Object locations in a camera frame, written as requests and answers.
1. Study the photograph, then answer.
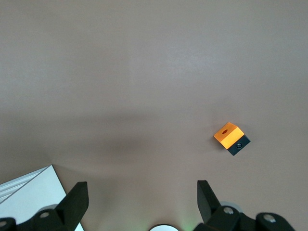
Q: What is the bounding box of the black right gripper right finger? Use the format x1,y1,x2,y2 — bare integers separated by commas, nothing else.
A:
193,180,296,231

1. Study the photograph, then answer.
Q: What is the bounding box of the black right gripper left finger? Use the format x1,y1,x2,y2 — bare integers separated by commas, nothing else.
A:
0,181,89,231

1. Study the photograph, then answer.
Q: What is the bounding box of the white drawer cabinet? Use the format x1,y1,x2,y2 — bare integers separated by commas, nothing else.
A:
0,164,84,231

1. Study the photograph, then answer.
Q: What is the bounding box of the orange block with black base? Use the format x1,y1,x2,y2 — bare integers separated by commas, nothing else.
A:
213,122,251,156

